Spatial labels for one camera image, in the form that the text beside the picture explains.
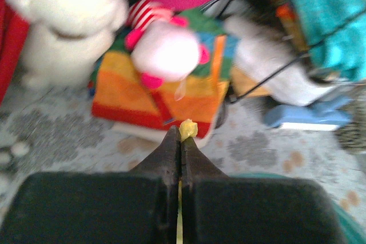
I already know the teal folded cloth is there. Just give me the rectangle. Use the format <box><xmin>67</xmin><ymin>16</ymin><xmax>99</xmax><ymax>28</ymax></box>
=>
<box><xmin>260</xmin><ymin>0</ymin><xmax>366</xmax><ymax>82</ymax></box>

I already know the blue floor mop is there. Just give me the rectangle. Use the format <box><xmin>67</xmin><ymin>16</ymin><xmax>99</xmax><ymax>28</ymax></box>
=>
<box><xmin>263</xmin><ymin>95</ymin><xmax>352</xmax><ymax>131</ymax></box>

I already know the cream plush lamb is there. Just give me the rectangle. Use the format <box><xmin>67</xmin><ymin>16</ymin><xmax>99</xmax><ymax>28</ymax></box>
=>
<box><xmin>6</xmin><ymin>0</ymin><xmax>129</xmax><ymax>90</ymax></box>

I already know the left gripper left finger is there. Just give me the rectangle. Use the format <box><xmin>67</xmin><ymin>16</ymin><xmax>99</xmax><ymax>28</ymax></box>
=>
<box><xmin>1</xmin><ymin>126</ymin><xmax>181</xmax><ymax>243</ymax></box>

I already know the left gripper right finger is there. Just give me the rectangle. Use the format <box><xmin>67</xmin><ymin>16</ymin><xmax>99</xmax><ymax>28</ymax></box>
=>
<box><xmin>181</xmin><ymin>138</ymin><xmax>347</xmax><ymax>243</ymax></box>

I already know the rainbow striped cloth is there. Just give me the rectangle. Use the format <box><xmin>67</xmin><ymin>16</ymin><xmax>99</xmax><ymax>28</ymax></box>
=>
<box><xmin>89</xmin><ymin>9</ymin><xmax>238</xmax><ymax>138</ymax></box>

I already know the pink white plush doll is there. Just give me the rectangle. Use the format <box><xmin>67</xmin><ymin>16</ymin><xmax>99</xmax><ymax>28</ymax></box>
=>
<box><xmin>125</xmin><ymin>0</ymin><xmax>210</xmax><ymax>89</ymax></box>

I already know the teal trash bin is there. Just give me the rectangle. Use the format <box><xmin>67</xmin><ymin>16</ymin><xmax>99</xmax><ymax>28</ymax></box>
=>
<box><xmin>229</xmin><ymin>173</ymin><xmax>365</xmax><ymax>244</ymax></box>

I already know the white sneaker left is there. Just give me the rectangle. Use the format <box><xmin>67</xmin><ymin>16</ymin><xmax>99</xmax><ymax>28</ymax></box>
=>
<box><xmin>224</xmin><ymin>15</ymin><xmax>336</xmax><ymax>106</ymax></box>

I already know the red cloth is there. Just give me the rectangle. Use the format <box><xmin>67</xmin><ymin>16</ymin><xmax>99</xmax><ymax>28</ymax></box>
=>
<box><xmin>0</xmin><ymin>0</ymin><xmax>30</xmax><ymax>102</ymax></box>

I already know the yellow trash bag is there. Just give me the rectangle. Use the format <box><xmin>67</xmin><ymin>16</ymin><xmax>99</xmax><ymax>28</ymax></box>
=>
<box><xmin>176</xmin><ymin>119</ymin><xmax>198</xmax><ymax>244</ymax></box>

